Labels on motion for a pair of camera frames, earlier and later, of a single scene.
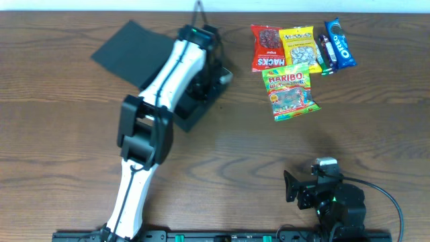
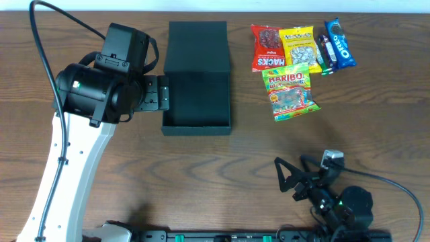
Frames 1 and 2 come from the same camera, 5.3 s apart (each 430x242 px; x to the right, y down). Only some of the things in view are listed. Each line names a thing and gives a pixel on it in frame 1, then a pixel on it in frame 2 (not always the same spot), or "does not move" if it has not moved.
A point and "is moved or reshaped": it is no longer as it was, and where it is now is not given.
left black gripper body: x=208 y=90 → x=162 y=98
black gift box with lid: x=134 y=52 is moved or reshaped
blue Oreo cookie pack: x=343 y=56 does not move
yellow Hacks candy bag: x=299 y=48 does not move
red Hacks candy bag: x=269 y=50 does not move
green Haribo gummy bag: x=289 y=88 does not move
